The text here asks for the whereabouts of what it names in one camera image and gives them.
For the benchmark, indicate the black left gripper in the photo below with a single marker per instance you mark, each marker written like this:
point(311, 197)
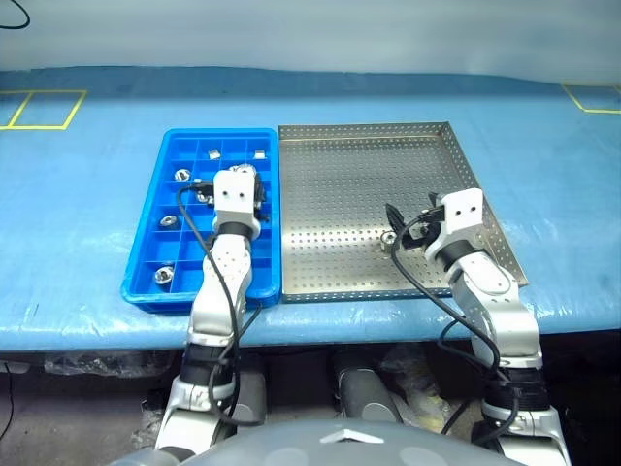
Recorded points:
point(261, 194)

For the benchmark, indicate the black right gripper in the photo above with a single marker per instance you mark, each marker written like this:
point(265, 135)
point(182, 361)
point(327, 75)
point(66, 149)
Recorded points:
point(424, 230)

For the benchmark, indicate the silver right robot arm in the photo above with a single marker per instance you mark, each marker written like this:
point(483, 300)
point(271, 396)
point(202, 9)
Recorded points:
point(500, 310)

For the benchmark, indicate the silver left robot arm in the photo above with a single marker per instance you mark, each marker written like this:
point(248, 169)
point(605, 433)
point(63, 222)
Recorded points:
point(223, 276)

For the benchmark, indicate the perforated steel tray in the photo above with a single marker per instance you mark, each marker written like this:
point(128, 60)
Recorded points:
point(339, 194)

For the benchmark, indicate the blue compartment plastic tray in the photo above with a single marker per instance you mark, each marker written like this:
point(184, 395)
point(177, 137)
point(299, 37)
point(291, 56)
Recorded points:
point(145, 286)

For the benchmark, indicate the upright metal roller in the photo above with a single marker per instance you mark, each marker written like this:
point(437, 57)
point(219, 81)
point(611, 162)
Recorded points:
point(242, 168)
point(182, 174)
point(203, 197)
point(168, 222)
point(164, 275)
point(388, 238)

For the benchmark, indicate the small metal roller lying sideways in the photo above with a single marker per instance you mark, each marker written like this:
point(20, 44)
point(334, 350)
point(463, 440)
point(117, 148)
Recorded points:
point(259, 155)
point(214, 154)

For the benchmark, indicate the crumpled clear plastic bag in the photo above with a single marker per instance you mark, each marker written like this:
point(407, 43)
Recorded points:
point(417, 374)
point(97, 363)

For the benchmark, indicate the dark grey rounded shape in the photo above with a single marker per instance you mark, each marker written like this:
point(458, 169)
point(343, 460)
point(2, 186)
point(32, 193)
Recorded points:
point(361, 388)

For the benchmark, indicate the grey robot torso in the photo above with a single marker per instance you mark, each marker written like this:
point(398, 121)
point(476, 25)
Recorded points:
point(339, 444)

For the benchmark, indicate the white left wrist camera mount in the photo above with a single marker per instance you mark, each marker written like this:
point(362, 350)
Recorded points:
point(233, 194)

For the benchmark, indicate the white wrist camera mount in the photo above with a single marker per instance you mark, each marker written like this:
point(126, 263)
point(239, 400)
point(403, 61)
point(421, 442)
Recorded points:
point(233, 194)
point(463, 211)

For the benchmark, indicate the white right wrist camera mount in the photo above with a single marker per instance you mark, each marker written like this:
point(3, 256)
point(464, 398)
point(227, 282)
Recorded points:
point(463, 211)

